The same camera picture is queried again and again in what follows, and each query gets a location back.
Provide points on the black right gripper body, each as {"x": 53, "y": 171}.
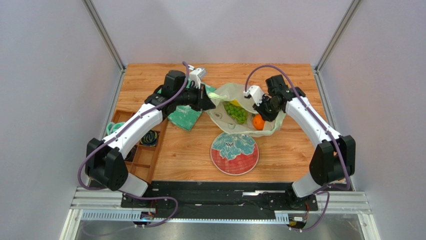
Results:
{"x": 263, "y": 107}

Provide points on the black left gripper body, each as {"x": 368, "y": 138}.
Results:
{"x": 195, "y": 97}

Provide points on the orange fake orange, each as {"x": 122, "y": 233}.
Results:
{"x": 258, "y": 122}

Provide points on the translucent avocado print plastic bag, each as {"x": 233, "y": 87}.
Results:
{"x": 231, "y": 91}

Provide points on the yellow fake banana bunch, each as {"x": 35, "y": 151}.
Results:
{"x": 235, "y": 103}

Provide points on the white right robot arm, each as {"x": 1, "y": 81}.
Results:
{"x": 334, "y": 154}

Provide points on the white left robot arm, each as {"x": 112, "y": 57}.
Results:
{"x": 105, "y": 159}

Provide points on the green fake grapes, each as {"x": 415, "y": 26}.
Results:
{"x": 239, "y": 115}

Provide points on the green tie-dye cloth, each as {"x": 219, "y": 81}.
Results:
{"x": 181, "y": 114}

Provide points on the floral red blue plate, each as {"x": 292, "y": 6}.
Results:
{"x": 234, "y": 154}

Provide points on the wooden compartment tray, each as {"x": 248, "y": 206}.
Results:
{"x": 142, "y": 159}

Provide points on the teal white sock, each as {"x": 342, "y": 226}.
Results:
{"x": 112, "y": 127}

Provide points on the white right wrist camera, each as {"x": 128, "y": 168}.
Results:
{"x": 254, "y": 92}

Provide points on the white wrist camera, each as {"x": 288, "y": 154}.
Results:
{"x": 254, "y": 92}
{"x": 196, "y": 74}

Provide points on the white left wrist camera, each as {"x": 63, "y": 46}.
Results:
{"x": 196, "y": 74}

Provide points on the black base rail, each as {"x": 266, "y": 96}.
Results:
{"x": 220, "y": 200}

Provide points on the aluminium frame rail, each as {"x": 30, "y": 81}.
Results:
{"x": 342, "y": 215}

